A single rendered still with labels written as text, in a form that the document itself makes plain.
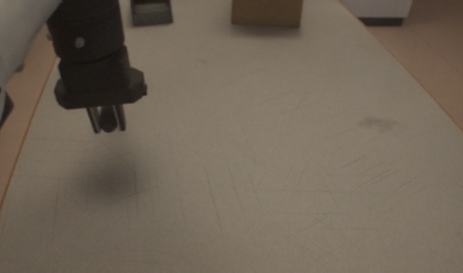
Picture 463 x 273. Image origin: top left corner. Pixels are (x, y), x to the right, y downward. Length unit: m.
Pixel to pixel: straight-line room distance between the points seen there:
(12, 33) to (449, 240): 0.55
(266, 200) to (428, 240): 0.23
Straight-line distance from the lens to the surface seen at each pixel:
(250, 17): 0.94
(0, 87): 0.22
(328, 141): 0.61
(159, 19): 0.97
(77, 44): 0.42
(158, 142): 0.59
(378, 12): 3.41
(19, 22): 0.29
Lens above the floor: 1.31
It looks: 42 degrees down
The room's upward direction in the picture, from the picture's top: 2 degrees clockwise
